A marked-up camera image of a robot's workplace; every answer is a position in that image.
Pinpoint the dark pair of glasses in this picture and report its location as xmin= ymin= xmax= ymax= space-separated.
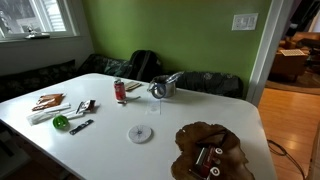
xmin=197 ymin=131 xmax=227 ymax=147

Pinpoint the brown wooden plate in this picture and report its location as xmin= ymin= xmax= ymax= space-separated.
xmin=171 ymin=122 xmax=255 ymax=180

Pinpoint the blue tape roll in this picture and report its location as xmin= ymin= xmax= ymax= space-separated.
xmin=151 ymin=83 xmax=166 ymax=99

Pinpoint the metal pot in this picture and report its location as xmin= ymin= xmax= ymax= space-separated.
xmin=147 ymin=72 xmax=183 ymax=99

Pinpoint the clear plastic sheet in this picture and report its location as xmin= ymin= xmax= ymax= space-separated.
xmin=146 ymin=100 xmax=161 ymax=115

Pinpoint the metal spoon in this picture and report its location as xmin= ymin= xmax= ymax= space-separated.
xmin=117 ymin=96 xmax=141 ymax=105

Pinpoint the tan card stack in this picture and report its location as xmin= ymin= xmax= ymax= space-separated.
xmin=124 ymin=81 xmax=141 ymax=91

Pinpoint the black backpack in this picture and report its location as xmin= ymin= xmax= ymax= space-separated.
xmin=127 ymin=50 xmax=162 ymax=82

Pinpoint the red soda can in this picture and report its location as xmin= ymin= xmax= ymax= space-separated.
xmin=114 ymin=79 xmax=126 ymax=101

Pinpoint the white round coaster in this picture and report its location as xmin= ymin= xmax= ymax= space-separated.
xmin=128 ymin=125 xmax=152 ymax=144

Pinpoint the brown candy wrapper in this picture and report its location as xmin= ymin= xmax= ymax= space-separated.
xmin=76 ymin=100 xmax=95 ymax=114

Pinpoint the black flat strip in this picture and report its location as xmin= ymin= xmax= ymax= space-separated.
xmin=69 ymin=119 xmax=94 ymax=135

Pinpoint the red toy fire truck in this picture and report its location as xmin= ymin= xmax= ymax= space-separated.
xmin=189 ymin=145 xmax=223 ymax=180

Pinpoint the green round lid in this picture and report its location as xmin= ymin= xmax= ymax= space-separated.
xmin=53 ymin=115 xmax=69 ymax=129

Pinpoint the orange snack packet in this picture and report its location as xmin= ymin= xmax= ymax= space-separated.
xmin=32 ymin=94 xmax=63 ymax=111

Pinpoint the white long packet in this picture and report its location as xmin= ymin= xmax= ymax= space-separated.
xmin=27 ymin=103 xmax=71 ymax=125

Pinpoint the window sill ornament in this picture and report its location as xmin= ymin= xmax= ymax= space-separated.
xmin=26 ymin=26 xmax=50 ymax=39

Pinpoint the white wall switch plate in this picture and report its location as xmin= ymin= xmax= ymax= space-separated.
xmin=232 ymin=13 xmax=258 ymax=31

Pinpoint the black floor cable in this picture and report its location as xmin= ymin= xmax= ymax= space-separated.
xmin=266 ymin=139 xmax=306 ymax=180

